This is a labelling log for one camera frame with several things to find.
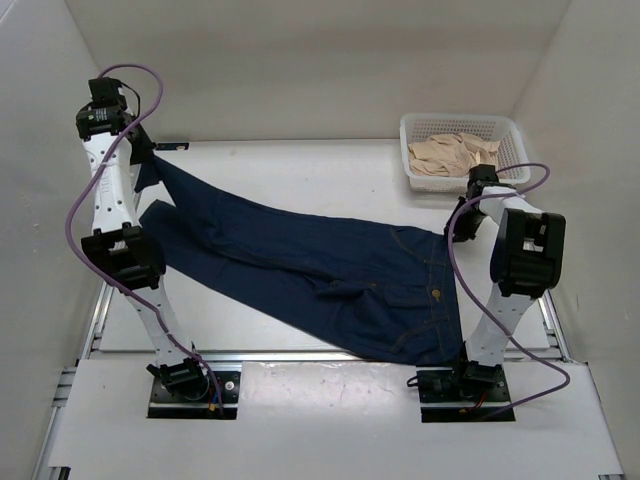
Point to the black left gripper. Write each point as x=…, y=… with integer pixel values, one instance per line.
x=144, y=152

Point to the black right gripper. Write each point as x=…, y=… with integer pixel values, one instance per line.
x=463, y=233

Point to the dark blue denim trousers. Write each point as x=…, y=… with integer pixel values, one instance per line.
x=382, y=292

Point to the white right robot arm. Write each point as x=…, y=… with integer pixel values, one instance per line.
x=526, y=262

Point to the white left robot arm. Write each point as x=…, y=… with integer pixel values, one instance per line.
x=119, y=247

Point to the beige trousers in basket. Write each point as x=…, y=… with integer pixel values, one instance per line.
x=451, y=155

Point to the white plastic mesh basket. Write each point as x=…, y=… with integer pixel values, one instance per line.
x=512, y=158

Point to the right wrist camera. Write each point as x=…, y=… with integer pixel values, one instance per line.
x=480, y=177

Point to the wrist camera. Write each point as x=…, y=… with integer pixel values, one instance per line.
x=106, y=92
x=480, y=177

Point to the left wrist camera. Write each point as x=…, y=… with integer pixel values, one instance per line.
x=106, y=92

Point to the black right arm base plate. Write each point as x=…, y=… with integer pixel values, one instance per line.
x=443, y=401

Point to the aluminium front rail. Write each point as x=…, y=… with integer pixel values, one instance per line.
x=550, y=354

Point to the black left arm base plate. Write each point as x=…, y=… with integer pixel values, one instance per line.
x=195, y=397

